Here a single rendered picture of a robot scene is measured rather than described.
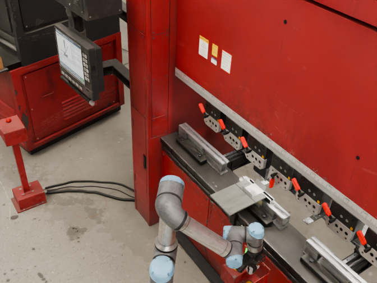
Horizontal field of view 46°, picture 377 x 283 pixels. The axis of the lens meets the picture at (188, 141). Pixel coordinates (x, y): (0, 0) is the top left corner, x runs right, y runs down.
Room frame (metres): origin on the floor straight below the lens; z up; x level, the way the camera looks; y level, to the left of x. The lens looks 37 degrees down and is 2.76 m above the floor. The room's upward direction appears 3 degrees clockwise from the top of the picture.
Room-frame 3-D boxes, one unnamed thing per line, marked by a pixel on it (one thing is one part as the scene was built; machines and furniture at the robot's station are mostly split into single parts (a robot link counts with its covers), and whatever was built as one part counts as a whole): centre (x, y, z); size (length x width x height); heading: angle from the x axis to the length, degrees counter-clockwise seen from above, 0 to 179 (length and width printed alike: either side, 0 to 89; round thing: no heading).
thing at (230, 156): (2.52, -0.46, 0.81); 0.64 x 0.08 x 0.14; 126
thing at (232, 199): (1.84, -0.30, 1.00); 0.26 x 0.18 x 0.01; 126
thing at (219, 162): (2.38, -0.10, 0.92); 0.50 x 0.06 x 0.10; 36
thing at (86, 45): (2.58, 0.72, 1.42); 0.45 x 0.12 x 0.36; 41
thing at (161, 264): (1.34, 0.10, 0.94); 0.13 x 0.12 x 0.14; 176
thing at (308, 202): (1.63, -0.64, 1.26); 0.15 x 0.09 x 0.17; 36
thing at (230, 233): (1.43, -0.24, 1.13); 0.11 x 0.11 x 0.08; 86
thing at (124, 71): (2.82, 0.56, 1.18); 0.40 x 0.24 x 0.07; 36
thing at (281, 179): (1.79, -0.52, 1.26); 0.15 x 0.09 x 0.17; 36
